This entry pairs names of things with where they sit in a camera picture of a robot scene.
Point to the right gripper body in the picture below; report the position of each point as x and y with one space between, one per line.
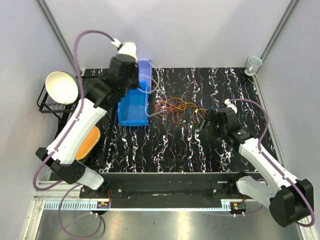
220 130

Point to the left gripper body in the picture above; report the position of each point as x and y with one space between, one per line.
133 82

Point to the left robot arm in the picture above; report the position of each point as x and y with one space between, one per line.
100 95

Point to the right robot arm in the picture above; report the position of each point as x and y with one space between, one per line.
287 198

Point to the light purple plastic bin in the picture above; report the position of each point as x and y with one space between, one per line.
145 74

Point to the blue plastic bin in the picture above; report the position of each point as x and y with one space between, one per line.
131 109

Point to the white bowl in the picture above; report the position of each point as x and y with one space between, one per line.
62 87

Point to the white mug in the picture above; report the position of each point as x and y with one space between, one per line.
252 65

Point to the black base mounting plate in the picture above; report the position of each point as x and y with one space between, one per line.
166 191

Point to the orange woven basket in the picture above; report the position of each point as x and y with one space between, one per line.
88 144

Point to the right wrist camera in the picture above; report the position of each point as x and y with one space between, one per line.
228 104

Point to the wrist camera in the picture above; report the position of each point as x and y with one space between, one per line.
126 48
228 104

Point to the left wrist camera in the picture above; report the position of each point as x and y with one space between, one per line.
126 48

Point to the black wire dish rack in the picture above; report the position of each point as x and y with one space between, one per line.
98 156

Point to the aluminium frame rail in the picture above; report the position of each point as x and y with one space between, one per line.
66 197

